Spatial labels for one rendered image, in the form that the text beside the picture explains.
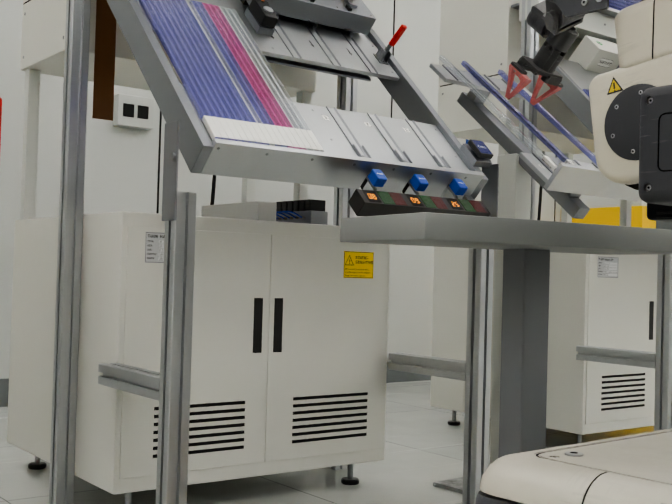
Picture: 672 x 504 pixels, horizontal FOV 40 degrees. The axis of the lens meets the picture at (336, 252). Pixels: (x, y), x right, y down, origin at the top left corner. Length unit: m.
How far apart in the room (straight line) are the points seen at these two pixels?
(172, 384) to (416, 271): 3.03
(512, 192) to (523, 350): 0.75
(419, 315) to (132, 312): 2.81
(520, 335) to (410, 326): 2.97
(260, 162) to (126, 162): 2.06
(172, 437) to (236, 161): 0.49
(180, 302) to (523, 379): 0.59
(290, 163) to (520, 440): 0.64
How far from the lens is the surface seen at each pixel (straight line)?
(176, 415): 1.63
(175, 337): 1.61
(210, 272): 1.99
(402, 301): 4.50
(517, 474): 1.22
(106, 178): 3.69
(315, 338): 2.14
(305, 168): 1.76
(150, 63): 1.84
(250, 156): 1.68
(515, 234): 1.45
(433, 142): 2.08
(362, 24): 2.34
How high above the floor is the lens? 0.51
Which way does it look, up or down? 1 degrees up
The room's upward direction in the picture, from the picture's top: 2 degrees clockwise
